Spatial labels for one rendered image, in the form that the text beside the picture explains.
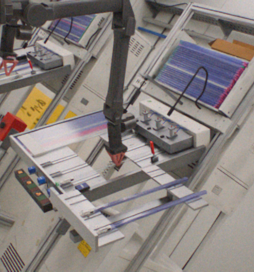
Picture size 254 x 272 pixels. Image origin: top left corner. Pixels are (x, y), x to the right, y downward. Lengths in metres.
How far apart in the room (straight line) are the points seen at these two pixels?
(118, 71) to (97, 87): 1.63
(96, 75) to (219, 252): 1.61
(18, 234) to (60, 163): 0.62
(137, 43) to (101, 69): 0.35
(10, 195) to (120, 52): 1.93
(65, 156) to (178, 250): 1.98
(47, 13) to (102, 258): 0.90
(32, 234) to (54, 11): 1.29
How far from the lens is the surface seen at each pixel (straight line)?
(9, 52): 2.19
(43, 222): 2.59
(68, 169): 2.19
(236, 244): 3.78
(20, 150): 2.42
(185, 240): 4.05
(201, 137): 2.27
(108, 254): 1.86
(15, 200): 3.65
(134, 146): 2.32
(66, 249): 2.38
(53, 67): 3.42
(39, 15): 1.71
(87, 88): 3.54
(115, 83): 1.96
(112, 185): 2.06
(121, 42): 1.93
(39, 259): 2.02
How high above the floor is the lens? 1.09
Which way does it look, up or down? 1 degrees down
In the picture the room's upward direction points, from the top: 34 degrees clockwise
